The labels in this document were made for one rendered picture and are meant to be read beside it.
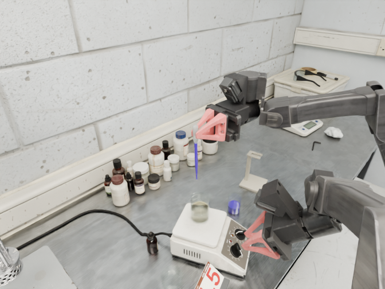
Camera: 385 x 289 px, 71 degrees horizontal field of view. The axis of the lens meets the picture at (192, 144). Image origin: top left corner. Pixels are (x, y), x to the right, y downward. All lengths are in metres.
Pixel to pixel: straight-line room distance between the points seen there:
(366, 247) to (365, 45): 1.58
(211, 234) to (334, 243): 0.37
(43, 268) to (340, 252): 0.78
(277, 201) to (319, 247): 0.36
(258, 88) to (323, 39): 1.23
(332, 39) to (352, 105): 1.17
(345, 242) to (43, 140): 0.93
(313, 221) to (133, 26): 0.77
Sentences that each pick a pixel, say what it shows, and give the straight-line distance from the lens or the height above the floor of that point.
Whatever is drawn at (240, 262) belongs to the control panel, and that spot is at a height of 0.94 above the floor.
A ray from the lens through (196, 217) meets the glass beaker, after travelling 0.72.
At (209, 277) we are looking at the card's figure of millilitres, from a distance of 0.72.
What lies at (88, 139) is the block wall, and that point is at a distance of 0.97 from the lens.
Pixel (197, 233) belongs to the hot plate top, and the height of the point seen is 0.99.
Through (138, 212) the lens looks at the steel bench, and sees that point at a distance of 0.90.
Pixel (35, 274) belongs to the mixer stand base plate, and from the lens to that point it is 0.84.
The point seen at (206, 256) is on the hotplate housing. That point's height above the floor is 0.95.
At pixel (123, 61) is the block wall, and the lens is 0.96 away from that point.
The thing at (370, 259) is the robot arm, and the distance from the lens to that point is 0.30.
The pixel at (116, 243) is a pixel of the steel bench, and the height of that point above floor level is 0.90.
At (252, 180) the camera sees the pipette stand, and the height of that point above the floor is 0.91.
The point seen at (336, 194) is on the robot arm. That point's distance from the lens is 0.46.
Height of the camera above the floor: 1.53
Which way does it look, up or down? 32 degrees down
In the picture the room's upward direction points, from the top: straight up
